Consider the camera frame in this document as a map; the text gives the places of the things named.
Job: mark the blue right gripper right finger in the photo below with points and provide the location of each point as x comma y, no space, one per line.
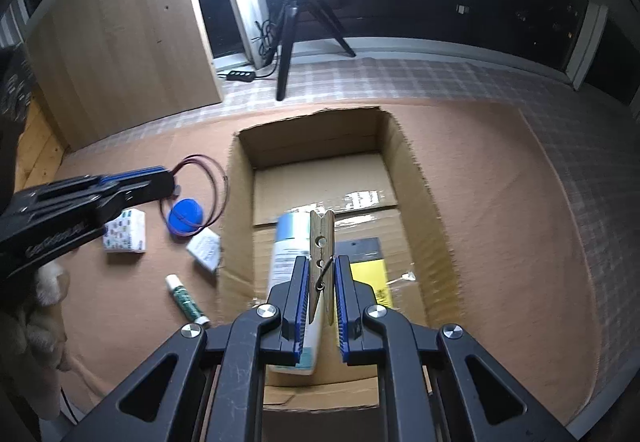
348,311

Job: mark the white blue lotion bottle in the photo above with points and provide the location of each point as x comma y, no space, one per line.
289,282

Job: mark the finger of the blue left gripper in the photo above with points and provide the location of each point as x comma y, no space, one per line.
144,175
117,197

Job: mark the pine wooden panel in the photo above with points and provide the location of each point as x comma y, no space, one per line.
39,152

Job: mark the patterned tissue pack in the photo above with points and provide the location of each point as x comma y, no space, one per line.
126,233

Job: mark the green white glue stick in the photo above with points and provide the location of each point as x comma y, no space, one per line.
185,301

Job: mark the white power adapter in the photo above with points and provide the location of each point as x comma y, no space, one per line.
205,249

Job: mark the cardboard box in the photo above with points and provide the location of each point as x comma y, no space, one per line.
354,182

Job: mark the black tripod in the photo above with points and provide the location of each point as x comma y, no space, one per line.
290,29

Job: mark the yellow black notebook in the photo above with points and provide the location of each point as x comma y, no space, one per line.
368,266

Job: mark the wooden clothespin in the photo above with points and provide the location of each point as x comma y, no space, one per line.
321,272

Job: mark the blue round tin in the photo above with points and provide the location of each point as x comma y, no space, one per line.
185,218

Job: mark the light wooden board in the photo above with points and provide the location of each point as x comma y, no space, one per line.
108,65

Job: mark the gloved left hand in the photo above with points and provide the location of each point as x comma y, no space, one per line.
33,342

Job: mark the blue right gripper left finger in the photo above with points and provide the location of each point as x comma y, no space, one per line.
294,315

